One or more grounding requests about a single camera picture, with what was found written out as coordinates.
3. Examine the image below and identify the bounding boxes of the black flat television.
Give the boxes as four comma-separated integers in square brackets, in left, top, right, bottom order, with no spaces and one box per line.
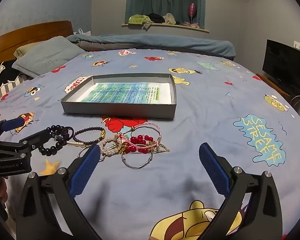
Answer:
[262,40,300,93]

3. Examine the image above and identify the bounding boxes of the blue crystal bead bracelet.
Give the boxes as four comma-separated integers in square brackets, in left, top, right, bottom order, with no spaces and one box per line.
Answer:
[53,129,71,143]

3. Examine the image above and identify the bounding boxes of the silver bangle bracelet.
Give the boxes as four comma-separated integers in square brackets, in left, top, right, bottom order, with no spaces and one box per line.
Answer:
[121,147,154,170]

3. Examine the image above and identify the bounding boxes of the pink balloon on stick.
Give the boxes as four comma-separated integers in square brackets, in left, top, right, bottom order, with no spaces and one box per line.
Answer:
[187,3,197,23]

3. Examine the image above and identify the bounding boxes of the round pearl hair clip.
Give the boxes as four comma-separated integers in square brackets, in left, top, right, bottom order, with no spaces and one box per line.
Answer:
[100,135,122,157]

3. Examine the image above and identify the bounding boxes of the black cloth on sill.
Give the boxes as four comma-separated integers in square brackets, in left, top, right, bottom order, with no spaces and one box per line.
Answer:
[147,13,165,24]

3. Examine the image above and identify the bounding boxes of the grey blue pillow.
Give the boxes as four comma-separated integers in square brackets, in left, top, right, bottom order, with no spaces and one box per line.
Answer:
[12,36,85,78]

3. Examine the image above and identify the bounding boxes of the pearl bar hair clip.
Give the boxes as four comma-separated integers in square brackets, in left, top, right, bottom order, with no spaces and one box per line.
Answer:
[66,141,86,148]

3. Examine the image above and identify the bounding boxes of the person left hand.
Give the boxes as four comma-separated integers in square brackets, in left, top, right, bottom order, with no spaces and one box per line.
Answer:
[0,177,8,204]

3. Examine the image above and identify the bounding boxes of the wooden headboard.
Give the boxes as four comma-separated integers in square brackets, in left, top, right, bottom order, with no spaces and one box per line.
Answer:
[0,21,74,62]

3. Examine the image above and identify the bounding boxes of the pink cloth on sill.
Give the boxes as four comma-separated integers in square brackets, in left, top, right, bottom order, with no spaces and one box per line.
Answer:
[183,22,200,29]

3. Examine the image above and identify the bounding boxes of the wooden tv cabinet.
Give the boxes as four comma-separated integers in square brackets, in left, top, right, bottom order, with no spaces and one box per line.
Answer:
[256,74,300,103]

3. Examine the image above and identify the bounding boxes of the wooden window sill shelf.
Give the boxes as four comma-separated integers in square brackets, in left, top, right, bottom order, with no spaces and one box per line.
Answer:
[121,23,210,34]

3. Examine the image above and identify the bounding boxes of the black white striped pillow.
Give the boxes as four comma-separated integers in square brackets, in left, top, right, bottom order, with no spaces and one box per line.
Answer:
[0,60,29,99]

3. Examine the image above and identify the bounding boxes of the olive green pillow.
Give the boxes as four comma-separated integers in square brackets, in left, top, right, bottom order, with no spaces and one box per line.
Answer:
[13,42,41,59]

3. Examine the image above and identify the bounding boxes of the green cloth on sill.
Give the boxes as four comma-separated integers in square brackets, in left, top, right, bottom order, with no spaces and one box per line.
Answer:
[128,14,154,30]

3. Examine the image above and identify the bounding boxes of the grey shallow cardboard box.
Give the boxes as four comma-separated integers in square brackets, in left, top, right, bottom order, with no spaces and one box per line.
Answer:
[61,73,177,120]

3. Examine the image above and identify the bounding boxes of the blue folded blanket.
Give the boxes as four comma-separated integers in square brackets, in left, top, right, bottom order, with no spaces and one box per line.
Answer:
[67,34,236,58]

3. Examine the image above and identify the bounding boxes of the blue green printed paper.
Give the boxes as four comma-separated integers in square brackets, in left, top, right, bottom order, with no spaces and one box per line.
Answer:
[76,82,172,105]

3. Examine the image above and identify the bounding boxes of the large black bead bracelet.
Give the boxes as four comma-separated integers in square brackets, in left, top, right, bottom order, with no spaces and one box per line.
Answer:
[38,125,75,157]

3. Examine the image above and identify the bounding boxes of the grey folded blanket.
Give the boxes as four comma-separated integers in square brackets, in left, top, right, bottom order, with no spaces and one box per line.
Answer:
[75,41,235,60]

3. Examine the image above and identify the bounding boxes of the dark purple bead bracelet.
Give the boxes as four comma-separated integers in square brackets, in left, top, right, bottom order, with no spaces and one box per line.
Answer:
[72,126,107,146]

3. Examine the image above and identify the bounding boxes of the gold chain necklace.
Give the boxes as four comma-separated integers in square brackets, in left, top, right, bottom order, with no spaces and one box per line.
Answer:
[115,139,171,156]

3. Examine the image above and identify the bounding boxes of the small silver ring bangle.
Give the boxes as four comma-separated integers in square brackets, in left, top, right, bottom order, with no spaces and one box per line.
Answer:
[77,146,106,163]

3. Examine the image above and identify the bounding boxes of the black elastic hair tie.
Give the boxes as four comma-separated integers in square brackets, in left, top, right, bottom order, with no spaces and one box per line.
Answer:
[64,126,76,142]

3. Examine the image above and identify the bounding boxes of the red bead bracelet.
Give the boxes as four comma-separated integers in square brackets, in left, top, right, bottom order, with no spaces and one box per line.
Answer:
[124,134,154,155]

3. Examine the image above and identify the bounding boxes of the beige cloth on sill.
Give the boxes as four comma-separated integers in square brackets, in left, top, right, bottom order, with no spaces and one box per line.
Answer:
[163,12,176,25]

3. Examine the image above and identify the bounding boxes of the blue cartoon bed sheet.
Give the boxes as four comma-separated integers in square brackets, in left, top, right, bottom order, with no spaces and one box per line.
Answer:
[0,49,300,239]

